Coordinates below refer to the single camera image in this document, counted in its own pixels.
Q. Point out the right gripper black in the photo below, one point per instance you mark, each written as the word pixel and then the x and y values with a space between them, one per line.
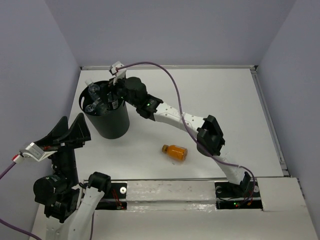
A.
pixel 105 88

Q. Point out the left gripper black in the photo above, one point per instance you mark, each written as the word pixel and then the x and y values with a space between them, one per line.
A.
pixel 77 134

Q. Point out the clear unlabelled plastic bottle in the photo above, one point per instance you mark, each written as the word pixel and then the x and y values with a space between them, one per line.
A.
pixel 97 107

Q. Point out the clear bottle black cap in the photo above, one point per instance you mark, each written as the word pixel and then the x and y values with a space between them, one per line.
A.
pixel 112 101

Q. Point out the orange juice bottle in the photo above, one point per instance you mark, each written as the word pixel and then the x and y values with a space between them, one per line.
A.
pixel 175 152

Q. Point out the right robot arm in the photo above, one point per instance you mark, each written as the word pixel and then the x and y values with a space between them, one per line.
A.
pixel 204 131

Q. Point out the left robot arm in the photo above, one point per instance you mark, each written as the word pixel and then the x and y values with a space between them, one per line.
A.
pixel 67 212

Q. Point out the black cylindrical bin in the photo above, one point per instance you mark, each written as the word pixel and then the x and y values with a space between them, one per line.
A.
pixel 114 124

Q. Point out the white foam strip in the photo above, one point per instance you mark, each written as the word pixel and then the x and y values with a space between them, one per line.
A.
pixel 171 195

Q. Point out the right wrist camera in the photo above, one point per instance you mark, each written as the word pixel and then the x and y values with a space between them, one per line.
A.
pixel 118 72

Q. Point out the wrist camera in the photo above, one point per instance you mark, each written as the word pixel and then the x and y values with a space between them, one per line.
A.
pixel 118 72
pixel 33 151

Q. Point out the aluminium table rail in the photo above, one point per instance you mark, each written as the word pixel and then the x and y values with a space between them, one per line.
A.
pixel 172 67

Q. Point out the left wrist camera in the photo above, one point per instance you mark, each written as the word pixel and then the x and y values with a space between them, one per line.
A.
pixel 33 151

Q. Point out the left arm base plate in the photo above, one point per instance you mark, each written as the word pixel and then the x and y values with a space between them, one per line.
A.
pixel 116 198

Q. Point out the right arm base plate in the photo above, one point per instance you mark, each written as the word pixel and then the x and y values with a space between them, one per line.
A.
pixel 231 197

